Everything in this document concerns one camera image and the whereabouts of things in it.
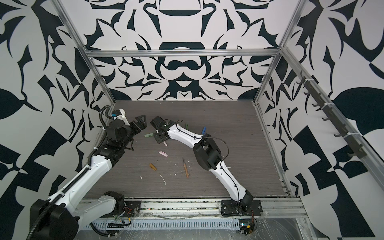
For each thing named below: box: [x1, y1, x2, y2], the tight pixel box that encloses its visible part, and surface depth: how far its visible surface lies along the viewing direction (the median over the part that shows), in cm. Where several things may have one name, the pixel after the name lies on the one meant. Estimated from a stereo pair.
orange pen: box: [182, 157, 190, 178], surface depth 89 cm
